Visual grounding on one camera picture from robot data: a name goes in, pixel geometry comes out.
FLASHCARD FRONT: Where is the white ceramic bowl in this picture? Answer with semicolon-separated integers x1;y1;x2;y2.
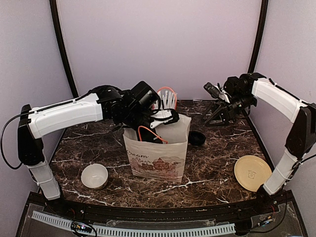
81;163;109;190

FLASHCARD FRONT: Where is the black corner frame post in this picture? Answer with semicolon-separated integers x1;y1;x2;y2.
49;0;78;97

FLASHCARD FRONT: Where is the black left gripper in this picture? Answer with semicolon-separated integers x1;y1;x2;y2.
123;107;164;151

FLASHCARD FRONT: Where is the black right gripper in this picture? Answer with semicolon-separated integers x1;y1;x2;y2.
200;93;255;126

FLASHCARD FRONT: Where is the stack of black cup lids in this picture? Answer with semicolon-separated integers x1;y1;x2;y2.
188;131;206;146

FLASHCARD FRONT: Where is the bundle of white wrapped straws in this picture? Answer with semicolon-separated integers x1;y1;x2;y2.
158;87;177;110

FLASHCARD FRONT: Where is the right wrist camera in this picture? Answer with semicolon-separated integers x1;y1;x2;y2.
203;82;230;103

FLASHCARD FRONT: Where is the cream yellow plate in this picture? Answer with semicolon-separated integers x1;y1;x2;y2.
234;155;272;192

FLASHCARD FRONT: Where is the white slotted cable duct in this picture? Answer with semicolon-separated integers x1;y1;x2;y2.
31;211;236;237

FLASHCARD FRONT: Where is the white paper takeout bag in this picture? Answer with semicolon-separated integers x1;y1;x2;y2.
123;114;191;183

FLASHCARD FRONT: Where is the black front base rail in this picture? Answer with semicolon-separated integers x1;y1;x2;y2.
24;191;297;230

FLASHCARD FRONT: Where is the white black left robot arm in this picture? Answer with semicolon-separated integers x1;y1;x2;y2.
10;81;161;215

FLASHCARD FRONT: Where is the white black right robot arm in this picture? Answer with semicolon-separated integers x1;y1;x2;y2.
202;73;316;214

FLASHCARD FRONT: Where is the black right frame post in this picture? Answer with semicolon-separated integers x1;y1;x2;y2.
238;0;269;102

